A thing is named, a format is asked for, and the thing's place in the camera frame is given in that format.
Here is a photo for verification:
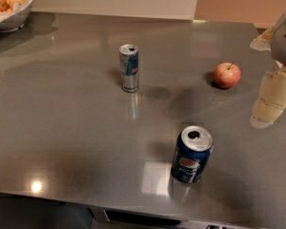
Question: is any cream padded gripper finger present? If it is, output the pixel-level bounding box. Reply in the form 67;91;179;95
250;28;274;52
250;67;286;129

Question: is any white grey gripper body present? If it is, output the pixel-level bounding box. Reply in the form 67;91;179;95
271;11;286;65

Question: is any silver blue Red Bull can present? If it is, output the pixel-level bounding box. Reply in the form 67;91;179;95
119;44;139;93

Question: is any blue Pepsi can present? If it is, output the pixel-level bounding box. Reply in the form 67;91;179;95
171;125;214;183

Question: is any red apple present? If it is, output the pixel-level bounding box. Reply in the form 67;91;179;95
213;62;241;89

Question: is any white fruit bowl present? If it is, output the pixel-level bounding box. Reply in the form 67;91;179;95
0;0;33;32

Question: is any orange fruit middle bowl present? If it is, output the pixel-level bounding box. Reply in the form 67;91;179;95
7;0;25;9

